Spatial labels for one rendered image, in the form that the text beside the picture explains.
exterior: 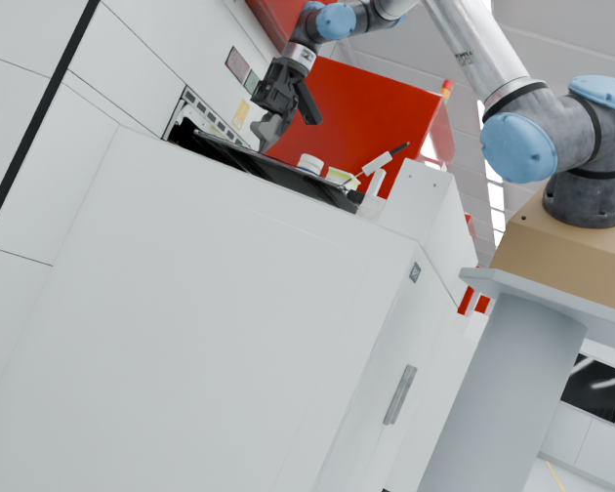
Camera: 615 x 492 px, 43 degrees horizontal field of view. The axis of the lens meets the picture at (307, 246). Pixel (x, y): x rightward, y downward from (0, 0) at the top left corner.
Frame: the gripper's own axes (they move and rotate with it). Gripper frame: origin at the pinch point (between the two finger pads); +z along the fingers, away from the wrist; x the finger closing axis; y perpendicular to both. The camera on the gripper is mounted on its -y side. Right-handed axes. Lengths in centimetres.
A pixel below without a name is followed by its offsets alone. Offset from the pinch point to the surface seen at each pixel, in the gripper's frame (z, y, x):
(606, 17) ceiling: -181, -231, -115
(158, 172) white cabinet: 17.8, 30.2, 18.1
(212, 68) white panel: -10.7, 17.9, -5.4
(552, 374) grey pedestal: 24, -20, 78
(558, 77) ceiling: -181, -299, -188
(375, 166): -11.2, -33.4, -1.9
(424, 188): 2, -1, 53
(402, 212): 7, 0, 51
